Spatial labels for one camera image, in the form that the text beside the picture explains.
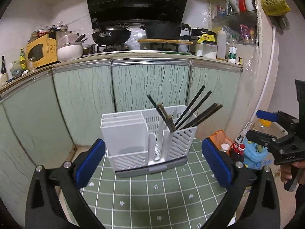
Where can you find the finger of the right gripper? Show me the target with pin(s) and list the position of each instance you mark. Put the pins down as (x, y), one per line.
(262, 139)
(268, 116)

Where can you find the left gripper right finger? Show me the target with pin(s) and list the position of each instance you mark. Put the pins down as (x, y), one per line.
(262, 209)

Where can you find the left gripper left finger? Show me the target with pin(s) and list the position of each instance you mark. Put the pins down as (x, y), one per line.
(43, 208)

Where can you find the black chopstick pair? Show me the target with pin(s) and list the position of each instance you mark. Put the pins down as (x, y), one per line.
(189, 106)

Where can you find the brown wooden chopstick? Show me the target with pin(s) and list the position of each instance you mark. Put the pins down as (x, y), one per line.
(168, 119)

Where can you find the dark soy sauce bottle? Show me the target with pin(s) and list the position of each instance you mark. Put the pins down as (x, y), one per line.
(236, 152)

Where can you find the orange plastic bag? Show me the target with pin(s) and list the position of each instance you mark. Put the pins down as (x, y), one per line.
(221, 141)

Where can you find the green checked tablecloth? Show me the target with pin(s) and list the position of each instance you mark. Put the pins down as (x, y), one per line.
(183, 197)

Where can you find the green label white bottle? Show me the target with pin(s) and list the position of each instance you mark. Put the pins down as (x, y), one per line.
(232, 54)

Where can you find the clear jar with white powder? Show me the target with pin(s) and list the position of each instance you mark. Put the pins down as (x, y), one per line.
(209, 49)

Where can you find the white squeeze bottle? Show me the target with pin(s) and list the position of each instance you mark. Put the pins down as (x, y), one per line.
(221, 44)

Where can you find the yellow plastic bag hanging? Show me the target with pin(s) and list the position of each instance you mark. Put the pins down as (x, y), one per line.
(275, 7)

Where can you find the red bottle on shelf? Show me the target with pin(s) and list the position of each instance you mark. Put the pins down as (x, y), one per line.
(242, 6)

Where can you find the white plastic utensil holder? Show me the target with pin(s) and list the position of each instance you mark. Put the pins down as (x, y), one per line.
(140, 143)

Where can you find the wooden cutting board round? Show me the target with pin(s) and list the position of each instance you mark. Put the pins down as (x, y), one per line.
(164, 41)

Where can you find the dark sauce bottle on counter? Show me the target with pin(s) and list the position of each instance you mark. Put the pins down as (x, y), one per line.
(3, 66)

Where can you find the black cooking pot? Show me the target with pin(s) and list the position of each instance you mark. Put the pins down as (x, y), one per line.
(164, 30)

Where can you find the green bottle yellow label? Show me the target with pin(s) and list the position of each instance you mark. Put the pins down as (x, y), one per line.
(23, 60)

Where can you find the yellow toy microwave box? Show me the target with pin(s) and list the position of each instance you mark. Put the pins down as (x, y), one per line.
(43, 50)

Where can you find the black wok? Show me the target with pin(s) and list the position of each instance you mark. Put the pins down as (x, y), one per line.
(113, 35)

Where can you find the black range hood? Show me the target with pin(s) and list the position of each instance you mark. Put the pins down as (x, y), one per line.
(113, 12)

